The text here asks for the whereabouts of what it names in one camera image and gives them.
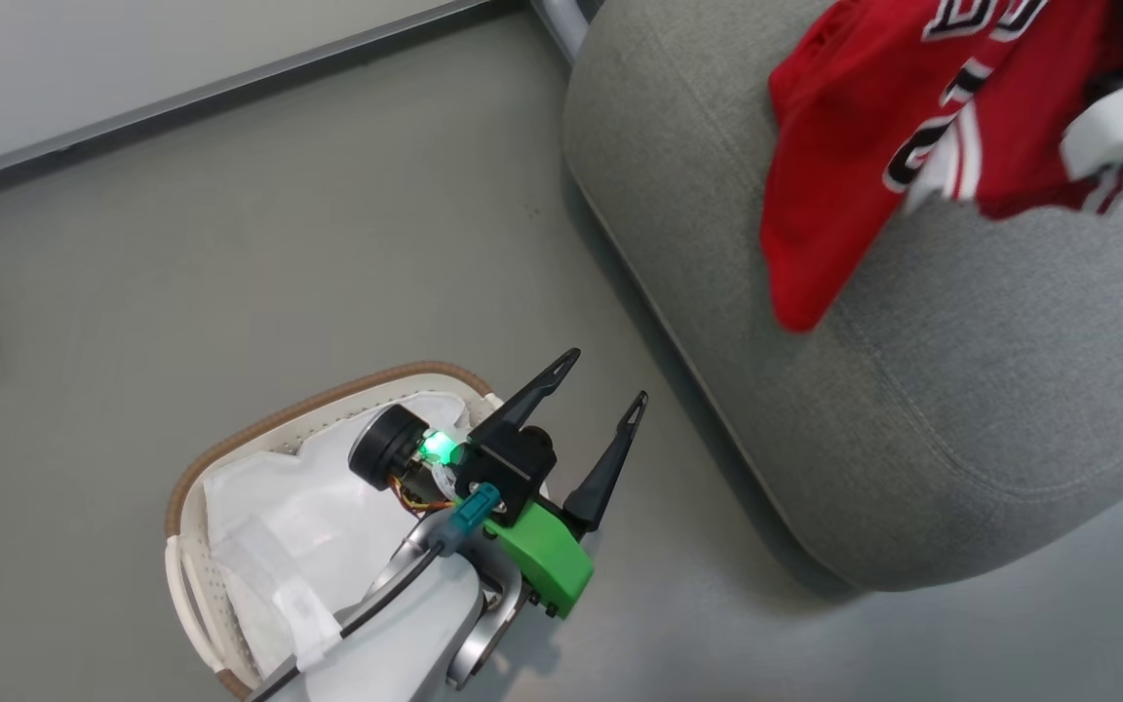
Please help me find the grey fabric sofa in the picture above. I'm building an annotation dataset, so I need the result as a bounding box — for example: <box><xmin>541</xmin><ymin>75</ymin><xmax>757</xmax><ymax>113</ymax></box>
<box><xmin>561</xmin><ymin>0</ymin><xmax>1123</xmax><ymax>594</ymax></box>

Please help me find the grey aluminium floor rail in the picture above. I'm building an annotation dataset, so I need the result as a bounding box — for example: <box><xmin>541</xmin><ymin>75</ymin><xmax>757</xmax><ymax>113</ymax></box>
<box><xmin>0</xmin><ymin>0</ymin><xmax>525</xmax><ymax>208</ymax></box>

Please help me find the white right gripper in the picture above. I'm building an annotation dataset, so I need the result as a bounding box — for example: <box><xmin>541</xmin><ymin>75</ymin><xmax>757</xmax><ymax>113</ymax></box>
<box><xmin>1059</xmin><ymin>0</ymin><xmax>1123</xmax><ymax>182</ymax></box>

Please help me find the red basketball jersey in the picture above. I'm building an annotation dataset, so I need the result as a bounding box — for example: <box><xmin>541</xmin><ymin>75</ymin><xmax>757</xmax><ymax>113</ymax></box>
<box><xmin>759</xmin><ymin>0</ymin><xmax>1123</xmax><ymax>334</ymax></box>

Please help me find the grey metal corner post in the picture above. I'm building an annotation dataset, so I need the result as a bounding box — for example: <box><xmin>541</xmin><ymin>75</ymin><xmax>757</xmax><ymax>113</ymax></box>
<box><xmin>530</xmin><ymin>0</ymin><xmax>603</xmax><ymax>65</ymax></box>

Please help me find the cream laundry basket brown rim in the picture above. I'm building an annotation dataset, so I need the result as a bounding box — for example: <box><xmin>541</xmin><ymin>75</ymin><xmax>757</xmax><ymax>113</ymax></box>
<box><xmin>164</xmin><ymin>361</ymin><xmax>506</xmax><ymax>701</ymax></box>

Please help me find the white garment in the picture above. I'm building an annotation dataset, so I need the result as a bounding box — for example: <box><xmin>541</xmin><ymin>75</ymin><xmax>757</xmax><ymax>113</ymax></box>
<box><xmin>203</xmin><ymin>390</ymin><xmax>484</xmax><ymax>683</ymax></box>

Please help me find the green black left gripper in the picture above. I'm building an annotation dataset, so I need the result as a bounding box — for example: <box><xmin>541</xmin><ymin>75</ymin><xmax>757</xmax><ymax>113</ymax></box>
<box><xmin>452</xmin><ymin>348</ymin><xmax>650</xmax><ymax>621</ymax></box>

